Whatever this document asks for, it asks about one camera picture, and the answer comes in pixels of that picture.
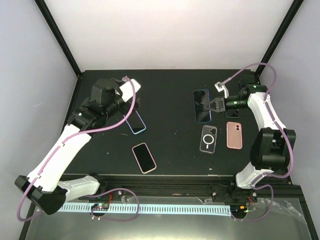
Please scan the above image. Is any blue smartphone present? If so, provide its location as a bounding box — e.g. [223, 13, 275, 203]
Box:
[193, 89, 212, 123]

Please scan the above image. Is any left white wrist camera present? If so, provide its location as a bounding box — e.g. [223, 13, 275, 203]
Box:
[119, 78, 141, 102]

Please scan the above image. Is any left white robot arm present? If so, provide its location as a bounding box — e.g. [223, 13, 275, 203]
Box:
[14, 77, 141, 215]

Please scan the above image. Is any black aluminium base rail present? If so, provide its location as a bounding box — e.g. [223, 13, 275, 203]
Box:
[47, 174, 266, 201]

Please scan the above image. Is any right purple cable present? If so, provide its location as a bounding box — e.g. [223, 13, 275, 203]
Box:
[219, 62, 295, 223]

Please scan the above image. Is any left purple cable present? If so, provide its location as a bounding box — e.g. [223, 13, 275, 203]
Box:
[16, 76, 141, 223]

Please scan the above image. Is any black frame post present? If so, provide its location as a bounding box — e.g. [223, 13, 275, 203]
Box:
[34, 0, 82, 77]
[261, 0, 304, 63]

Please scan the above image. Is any black smartphone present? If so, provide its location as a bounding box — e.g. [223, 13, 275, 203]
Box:
[225, 109, 239, 119]

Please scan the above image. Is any pink phone case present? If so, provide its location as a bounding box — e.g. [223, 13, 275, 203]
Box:
[226, 121, 243, 150]

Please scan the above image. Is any light blue slotted cable duct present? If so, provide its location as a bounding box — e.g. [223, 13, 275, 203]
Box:
[58, 202, 231, 217]

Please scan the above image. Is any left black frame post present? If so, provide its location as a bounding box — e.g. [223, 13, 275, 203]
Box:
[34, 0, 82, 77]

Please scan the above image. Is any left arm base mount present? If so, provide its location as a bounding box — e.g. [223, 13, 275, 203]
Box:
[76, 188, 124, 199]

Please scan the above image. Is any phone in blue case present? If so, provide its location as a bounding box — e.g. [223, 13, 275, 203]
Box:
[126, 110, 147, 135]

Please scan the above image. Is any purple cable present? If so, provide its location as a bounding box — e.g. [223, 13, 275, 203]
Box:
[16, 76, 141, 223]
[219, 62, 295, 223]

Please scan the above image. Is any phone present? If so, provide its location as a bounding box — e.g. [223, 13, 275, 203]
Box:
[199, 125, 218, 154]
[126, 110, 147, 135]
[132, 142, 157, 174]

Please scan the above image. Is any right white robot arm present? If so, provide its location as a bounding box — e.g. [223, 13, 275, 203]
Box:
[206, 82, 297, 202]

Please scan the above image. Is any right controller board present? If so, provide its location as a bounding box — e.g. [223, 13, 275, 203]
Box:
[230, 205, 250, 214]

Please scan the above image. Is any right black frame post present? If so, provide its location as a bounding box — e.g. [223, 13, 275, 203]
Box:
[261, 0, 304, 63]

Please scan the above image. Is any controller board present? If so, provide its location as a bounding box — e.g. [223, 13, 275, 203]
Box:
[91, 203, 110, 212]
[230, 205, 250, 214]

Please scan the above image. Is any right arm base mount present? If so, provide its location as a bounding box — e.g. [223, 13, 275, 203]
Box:
[211, 184, 257, 204]

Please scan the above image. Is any left controller board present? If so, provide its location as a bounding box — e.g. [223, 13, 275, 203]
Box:
[91, 203, 110, 212]

